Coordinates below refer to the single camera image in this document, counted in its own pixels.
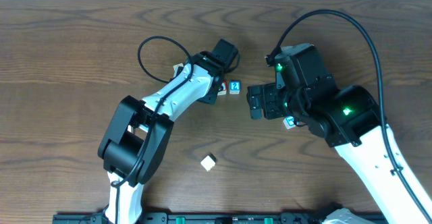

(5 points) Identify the red letter I block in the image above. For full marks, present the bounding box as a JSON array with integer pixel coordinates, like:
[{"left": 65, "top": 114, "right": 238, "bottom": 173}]
[{"left": 217, "top": 81, "right": 227, "bottom": 96}]

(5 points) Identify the right black cable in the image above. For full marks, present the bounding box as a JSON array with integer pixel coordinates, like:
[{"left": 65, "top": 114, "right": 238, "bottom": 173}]
[{"left": 265, "top": 9, "right": 432, "bottom": 221}]

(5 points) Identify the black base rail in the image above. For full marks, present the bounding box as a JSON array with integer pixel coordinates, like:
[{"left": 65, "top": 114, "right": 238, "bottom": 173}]
[{"left": 52, "top": 213, "right": 326, "bottom": 224}]

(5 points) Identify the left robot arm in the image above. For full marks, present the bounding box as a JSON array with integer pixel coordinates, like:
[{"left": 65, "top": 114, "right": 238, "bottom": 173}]
[{"left": 97, "top": 39, "right": 240, "bottom": 223}]

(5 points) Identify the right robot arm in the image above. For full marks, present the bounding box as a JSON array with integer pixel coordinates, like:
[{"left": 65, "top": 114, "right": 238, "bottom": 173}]
[{"left": 247, "top": 43, "right": 431, "bottom": 223}]

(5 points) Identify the blue number 2 block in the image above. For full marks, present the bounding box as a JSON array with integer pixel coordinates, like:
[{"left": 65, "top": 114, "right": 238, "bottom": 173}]
[{"left": 229, "top": 80, "right": 241, "bottom": 94}]

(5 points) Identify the plain wooden block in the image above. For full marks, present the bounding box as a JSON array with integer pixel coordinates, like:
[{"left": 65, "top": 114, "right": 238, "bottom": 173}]
[{"left": 200, "top": 155, "right": 217, "bottom": 171}]

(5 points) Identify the blue letter P block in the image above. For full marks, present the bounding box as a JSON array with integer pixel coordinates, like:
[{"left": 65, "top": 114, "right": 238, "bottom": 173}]
[{"left": 283, "top": 116, "right": 296, "bottom": 130}]

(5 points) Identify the wooden block with line drawing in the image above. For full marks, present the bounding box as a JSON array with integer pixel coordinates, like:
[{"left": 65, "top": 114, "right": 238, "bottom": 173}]
[{"left": 173, "top": 63, "right": 184, "bottom": 78}]

